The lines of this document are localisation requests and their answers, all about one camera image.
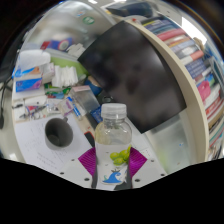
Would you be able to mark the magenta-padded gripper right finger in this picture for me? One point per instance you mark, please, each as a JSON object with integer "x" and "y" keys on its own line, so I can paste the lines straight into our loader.
{"x": 150, "y": 170}

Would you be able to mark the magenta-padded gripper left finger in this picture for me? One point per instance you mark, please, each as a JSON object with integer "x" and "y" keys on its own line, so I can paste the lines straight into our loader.
{"x": 74, "y": 171}

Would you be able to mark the clear plastic drink bottle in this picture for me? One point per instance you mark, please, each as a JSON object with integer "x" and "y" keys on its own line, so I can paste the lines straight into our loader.
{"x": 113, "y": 140}

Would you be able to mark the grey cup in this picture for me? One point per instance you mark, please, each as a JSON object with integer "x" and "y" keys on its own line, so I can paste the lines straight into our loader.
{"x": 58, "y": 133}

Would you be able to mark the handwritten white paper sheet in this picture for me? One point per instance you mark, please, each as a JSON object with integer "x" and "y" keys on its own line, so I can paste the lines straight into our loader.
{"x": 30, "y": 140}

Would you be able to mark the small blue patterned box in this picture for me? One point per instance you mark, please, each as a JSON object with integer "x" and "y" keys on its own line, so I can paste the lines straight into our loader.
{"x": 96, "y": 115}

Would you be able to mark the small pink white box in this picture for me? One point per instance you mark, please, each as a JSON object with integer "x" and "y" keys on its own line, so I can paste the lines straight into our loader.
{"x": 65, "y": 107}

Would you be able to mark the white tray with stationery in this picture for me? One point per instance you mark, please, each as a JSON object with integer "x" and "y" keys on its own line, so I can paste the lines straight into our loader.
{"x": 33, "y": 110}

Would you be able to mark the clear plastic box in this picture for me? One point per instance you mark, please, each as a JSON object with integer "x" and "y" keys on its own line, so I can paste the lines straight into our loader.
{"x": 86, "y": 98}

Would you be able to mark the green packet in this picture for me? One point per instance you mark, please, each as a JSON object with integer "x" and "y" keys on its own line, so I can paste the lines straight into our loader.
{"x": 56, "y": 92}

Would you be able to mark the blue round container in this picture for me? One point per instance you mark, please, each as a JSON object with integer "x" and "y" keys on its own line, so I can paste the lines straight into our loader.
{"x": 93, "y": 86}

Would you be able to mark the white napkin stack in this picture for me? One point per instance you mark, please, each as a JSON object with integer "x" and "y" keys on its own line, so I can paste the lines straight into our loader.
{"x": 65, "y": 76}

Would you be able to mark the blue tissue box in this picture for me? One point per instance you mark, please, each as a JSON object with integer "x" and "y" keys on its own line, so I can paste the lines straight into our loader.
{"x": 28, "y": 85}

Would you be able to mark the black computer monitor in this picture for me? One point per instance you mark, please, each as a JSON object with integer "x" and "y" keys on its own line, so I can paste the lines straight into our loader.
{"x": 133, "y": 73}

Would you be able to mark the green round sticker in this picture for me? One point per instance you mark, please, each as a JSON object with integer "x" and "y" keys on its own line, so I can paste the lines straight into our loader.
{"x": 88, "y": 20}

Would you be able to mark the wall shelf with books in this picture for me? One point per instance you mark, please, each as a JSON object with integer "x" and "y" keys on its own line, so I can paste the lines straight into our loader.
{"x": 196, "y": 66}

